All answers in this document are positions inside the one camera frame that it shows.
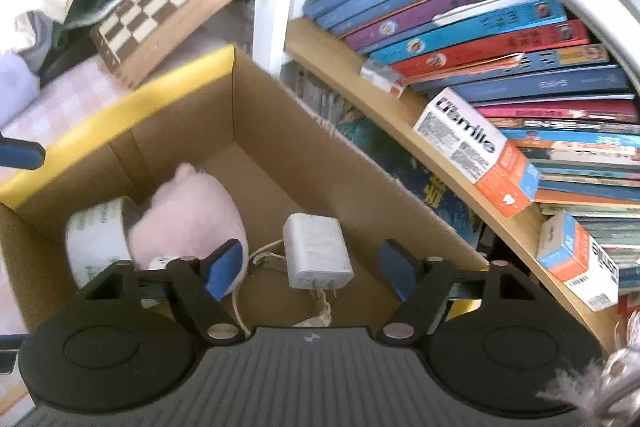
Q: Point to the row of colourful books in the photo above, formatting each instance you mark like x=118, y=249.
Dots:
x=450, y=2

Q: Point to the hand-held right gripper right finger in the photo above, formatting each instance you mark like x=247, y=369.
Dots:
x=397, y=269

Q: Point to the small orange white carton box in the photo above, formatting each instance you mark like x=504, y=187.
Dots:
x=580, y=257

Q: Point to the wooden chessboard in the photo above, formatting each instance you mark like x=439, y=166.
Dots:
x=165, y=2

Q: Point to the grey fuzzy cloth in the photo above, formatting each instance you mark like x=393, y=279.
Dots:
x=590, y=387

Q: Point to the lavender garment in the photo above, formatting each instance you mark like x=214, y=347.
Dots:
x=17, y=87

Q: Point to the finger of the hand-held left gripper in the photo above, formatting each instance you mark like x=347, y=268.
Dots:
x=20, y=155

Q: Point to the clear tape roll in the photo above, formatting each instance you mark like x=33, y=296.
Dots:
x=95, y=242

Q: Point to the pink plush pig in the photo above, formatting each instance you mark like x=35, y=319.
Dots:
x=190, y=217

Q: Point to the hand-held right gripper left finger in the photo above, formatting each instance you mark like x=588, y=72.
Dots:
x=222, y=269

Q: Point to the yellow cardboard box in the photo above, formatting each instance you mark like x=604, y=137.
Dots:
x=280, y=147

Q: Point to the white charger adapter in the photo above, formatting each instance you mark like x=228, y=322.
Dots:
x=315, y=252

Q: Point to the pink checked desktop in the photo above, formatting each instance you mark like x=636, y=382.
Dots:
x=60, y=107

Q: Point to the small red white packet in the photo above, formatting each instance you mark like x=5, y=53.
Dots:
x=382, y=77

